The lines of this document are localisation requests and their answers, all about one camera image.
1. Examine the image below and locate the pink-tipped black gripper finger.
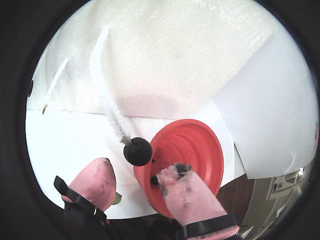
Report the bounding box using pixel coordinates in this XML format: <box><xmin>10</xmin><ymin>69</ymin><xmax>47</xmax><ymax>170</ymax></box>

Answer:
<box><xmin>156</xmin><ymin>163</ymin><xmax>241</xmax><ymax>240</ymax></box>
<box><xmin>53</xmin><ymin>157</ymin><xmax>117</xmax><ymax>240</ymax></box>

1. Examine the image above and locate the red collapsible silicone cup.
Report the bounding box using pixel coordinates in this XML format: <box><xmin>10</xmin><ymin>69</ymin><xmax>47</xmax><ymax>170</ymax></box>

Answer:
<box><xmin>133</xmin><ymin>118</ymin><xmax>225</xmax><ymax>219</ymax></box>

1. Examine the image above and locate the small green leaf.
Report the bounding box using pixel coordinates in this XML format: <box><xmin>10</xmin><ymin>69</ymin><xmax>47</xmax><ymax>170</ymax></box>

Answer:
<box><xmin>111</xmin><ymin>192</ymin><xmax>123</xmax><ymax>206</ymax></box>

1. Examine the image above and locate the white pipe cleaner stem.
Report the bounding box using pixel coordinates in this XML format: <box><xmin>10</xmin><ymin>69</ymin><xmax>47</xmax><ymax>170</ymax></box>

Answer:
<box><xmin>89</xmin><ymin>24</ymin><xmax>132</xmax><ymax>146</ymax></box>
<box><xmin>41</xmin><ymin>57</ymin><xmax>70</xmax><ymax>115</ymax></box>

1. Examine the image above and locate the white sparkly foam board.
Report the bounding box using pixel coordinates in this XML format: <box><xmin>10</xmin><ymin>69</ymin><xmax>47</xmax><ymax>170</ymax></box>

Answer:
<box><xmin>27</xmin><ymin>0</ymin><xmax>278</xmax><ymax>118</ymax></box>

